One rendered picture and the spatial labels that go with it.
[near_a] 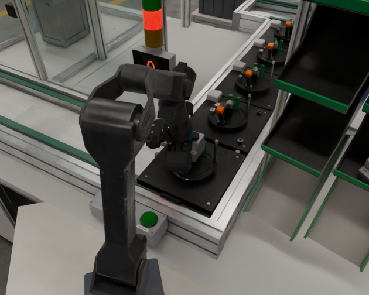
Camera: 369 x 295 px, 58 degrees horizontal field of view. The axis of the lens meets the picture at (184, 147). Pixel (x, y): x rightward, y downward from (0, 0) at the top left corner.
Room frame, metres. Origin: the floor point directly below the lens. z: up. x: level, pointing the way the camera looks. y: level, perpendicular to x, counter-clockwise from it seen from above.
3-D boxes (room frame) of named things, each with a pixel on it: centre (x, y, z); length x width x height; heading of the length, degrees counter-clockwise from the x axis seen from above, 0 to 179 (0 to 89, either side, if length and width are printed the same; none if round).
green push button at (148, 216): (0.50, 0.09, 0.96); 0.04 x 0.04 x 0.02
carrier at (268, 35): (1.55, -0.50, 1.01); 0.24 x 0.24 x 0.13; 61
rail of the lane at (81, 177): (0.69, 0.29, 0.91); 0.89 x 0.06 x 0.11; 61
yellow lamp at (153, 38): (0.88, 0.08, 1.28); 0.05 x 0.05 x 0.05
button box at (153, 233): (0.54, 0.15, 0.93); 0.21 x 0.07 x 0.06; 61
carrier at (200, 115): (0.91, -0.15, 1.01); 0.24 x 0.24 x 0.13; 61
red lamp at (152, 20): (0.88, 0.08, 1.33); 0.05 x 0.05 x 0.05
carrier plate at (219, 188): (0.69, -0.03, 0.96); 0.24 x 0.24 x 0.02; 61
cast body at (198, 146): (0.70, -0.03, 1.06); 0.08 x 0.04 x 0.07; 151
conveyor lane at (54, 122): (0.85, 0.23, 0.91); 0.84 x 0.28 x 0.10; 61
